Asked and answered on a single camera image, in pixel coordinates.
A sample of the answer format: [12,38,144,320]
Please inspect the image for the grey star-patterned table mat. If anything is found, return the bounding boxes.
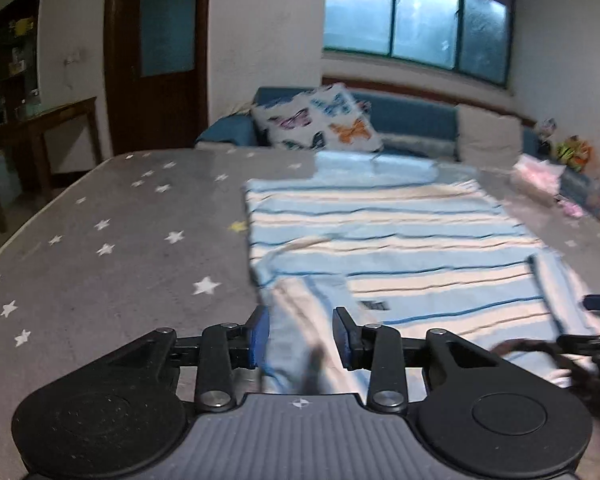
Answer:
[0,147,600,479]

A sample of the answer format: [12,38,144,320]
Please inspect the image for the yellow orange plush toy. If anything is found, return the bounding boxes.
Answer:
[555,136,593,172]

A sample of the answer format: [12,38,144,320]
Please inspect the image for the butterfly print cushion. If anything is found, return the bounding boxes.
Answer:
[250,84,384,153]

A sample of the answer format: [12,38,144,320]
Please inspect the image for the beige cushion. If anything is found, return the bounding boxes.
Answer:
[455,104,524,170]

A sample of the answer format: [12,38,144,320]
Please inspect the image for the blue striped knit sweater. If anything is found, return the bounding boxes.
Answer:
[245,153,600,394]

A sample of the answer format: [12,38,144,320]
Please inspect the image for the green framed window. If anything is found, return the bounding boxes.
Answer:
[323,0,515,87]

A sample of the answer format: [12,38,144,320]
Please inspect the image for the black white plush toy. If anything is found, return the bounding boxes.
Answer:
[535,118,557,158]

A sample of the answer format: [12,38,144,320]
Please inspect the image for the pink tissue pack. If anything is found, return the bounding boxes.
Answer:
[509,154,566,207]

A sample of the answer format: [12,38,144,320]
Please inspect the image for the dark wooden side table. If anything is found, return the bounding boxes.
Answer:
[0,96,104,233]

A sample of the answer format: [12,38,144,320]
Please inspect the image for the dark wooden door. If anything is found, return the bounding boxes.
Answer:
[104,0,209,155]

